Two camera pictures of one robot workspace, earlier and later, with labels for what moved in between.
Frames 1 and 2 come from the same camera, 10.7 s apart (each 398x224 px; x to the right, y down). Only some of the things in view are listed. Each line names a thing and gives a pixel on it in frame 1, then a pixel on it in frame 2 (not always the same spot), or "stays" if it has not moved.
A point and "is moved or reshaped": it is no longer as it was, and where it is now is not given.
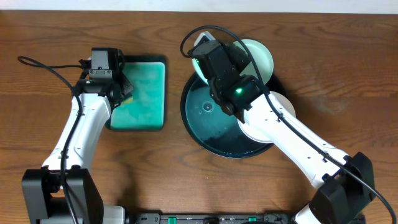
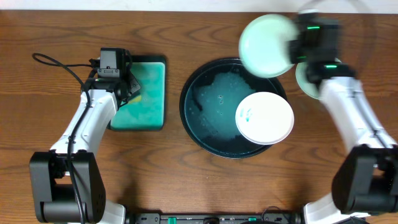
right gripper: (234, 55) -> (291, 47)
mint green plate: (262, 58) is moved or reshaped
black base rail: (210, 218) stays
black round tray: (211, 131) stays
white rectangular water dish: (147, 111) stays
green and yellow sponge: (127, 101) is moved or reshaped
